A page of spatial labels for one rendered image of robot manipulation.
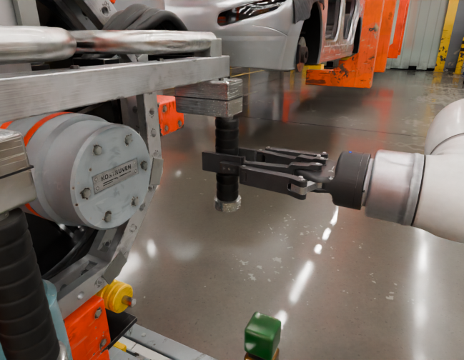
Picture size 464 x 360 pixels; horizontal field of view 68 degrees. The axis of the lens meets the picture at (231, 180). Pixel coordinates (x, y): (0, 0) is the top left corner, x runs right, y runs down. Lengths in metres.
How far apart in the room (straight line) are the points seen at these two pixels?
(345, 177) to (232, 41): 2.55
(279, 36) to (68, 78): 2.76
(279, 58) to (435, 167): 2.67
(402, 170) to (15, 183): 0.38
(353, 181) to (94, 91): 0.30
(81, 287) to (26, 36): 0.45
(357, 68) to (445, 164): 3.50
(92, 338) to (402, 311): 1.22
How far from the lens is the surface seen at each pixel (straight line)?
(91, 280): 0.67
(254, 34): 2.94
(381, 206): 0.45
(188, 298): 1.53
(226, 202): 0.54
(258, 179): 0.46
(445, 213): 0.44
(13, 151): 0.26
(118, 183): 0.43
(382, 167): 0.44
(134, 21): 0.52
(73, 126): 0.43
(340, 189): 0.45
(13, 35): 0.30
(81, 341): 0.70
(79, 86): 0.32
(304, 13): 3.22
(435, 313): 1.66
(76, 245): 0.74
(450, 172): 0.44
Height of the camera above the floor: 1.00
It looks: 23 degrees down
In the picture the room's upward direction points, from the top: straight up
